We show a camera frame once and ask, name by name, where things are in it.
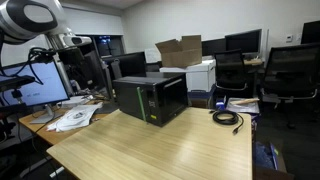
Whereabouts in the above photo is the white power strip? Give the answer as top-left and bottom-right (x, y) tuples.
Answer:
(49, 165), (66, 179)

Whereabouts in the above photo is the lit computer monitor silver stand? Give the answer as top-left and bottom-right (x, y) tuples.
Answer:
(0, 59), (70, 125)

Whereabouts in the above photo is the light wooden stick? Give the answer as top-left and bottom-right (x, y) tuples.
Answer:
(233, 97), (260, 106)

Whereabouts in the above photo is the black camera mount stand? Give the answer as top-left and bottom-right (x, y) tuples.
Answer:
(0, 89), (27, 143)

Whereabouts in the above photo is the black rectangular box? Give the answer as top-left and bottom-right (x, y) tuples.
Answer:
(112, 79), (148, 123)

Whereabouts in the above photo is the blue storage box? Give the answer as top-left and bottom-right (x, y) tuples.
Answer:
(186, 84), (217, 100)

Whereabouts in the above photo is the large dark computer monitor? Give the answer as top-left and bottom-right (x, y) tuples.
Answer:
(224, 28), (263, 56)

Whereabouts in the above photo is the white storage box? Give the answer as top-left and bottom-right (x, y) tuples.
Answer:
(159, 59), (217, 93)

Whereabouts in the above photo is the open brown cardboard box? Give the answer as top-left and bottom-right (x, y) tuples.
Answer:
(155, 34), (203, 69)

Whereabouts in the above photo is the large black mesh office chair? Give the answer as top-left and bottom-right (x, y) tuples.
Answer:
(259, 42), (320, 129)

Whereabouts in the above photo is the black stereo camera bar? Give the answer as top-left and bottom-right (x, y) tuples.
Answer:
(0, 75), (36, 93)

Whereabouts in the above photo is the small blue box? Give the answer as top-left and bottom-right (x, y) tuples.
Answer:
(214, 99), (228, 111)

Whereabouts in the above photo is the stack of papers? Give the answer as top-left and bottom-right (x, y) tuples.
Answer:
(226, 97), (260, 115)

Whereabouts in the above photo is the black microwave oven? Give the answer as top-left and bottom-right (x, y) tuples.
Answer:
(113, 72), (189, 128)

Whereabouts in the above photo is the blue plastic bag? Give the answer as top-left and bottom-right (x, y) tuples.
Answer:
(254, 141), (279, 170)

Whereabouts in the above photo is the coiled black cable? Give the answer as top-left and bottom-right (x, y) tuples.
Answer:
(209, 109), (245, 136)

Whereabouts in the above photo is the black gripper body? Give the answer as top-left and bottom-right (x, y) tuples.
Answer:
(57, 47), (85, 66)

